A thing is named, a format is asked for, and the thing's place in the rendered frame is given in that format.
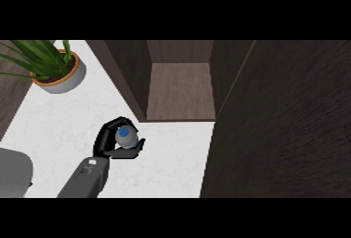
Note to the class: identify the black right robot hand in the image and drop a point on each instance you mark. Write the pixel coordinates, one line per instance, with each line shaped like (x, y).
(103, 139)

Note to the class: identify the blue-capped water bottle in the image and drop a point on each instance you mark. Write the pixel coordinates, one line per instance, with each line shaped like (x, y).
(126, 137)

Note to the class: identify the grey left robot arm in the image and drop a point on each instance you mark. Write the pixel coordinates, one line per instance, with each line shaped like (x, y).
(13, 173)

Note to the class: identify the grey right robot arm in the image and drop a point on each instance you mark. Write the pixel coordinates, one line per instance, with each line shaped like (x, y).
(87, 179)

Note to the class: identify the dark wooden cabinet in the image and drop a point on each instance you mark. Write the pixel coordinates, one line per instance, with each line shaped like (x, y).
(179, 89)

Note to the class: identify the dark wooden cabinet door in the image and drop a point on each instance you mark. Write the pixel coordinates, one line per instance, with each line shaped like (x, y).
(283, 124)

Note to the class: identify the potted green plant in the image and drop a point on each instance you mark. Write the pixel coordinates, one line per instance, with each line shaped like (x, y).
(53, 66)

